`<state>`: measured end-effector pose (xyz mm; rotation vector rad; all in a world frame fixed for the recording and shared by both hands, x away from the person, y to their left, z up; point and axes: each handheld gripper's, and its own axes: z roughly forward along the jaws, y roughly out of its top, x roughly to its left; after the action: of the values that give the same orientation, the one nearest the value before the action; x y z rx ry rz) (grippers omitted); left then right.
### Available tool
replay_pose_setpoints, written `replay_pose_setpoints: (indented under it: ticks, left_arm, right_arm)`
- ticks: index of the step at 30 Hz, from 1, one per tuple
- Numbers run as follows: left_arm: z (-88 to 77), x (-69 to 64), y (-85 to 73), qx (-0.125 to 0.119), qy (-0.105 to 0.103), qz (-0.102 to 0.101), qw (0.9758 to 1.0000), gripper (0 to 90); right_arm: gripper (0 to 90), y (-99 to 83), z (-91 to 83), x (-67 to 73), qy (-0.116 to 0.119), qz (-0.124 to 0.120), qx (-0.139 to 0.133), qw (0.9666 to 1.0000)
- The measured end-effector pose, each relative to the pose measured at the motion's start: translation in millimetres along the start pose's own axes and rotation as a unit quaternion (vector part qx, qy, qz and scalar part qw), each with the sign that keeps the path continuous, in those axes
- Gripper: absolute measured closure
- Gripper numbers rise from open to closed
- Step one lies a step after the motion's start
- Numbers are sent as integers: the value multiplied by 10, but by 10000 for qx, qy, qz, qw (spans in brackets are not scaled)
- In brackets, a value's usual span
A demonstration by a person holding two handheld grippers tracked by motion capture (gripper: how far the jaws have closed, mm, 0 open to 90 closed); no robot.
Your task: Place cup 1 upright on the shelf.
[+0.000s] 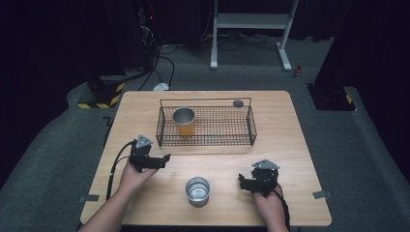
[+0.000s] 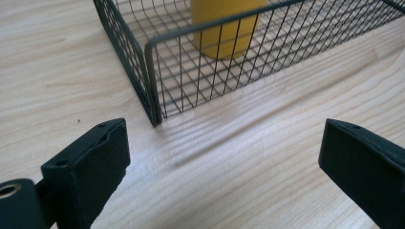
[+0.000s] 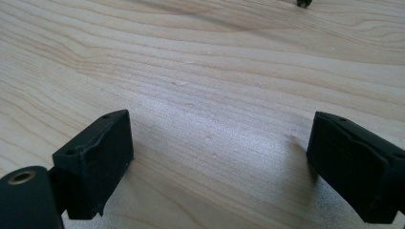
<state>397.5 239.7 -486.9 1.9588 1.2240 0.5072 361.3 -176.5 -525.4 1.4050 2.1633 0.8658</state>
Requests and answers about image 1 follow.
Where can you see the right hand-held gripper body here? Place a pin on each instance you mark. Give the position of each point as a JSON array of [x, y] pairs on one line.
[[266, 180]]

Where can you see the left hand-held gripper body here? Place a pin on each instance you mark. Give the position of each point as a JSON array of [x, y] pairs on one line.
[[141, 158]]

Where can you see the person's left hand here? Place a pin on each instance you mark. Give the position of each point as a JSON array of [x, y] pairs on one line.
[[135, 180]]

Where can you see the person's right hand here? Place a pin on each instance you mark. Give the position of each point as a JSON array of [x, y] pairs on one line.
[[270, 208]]

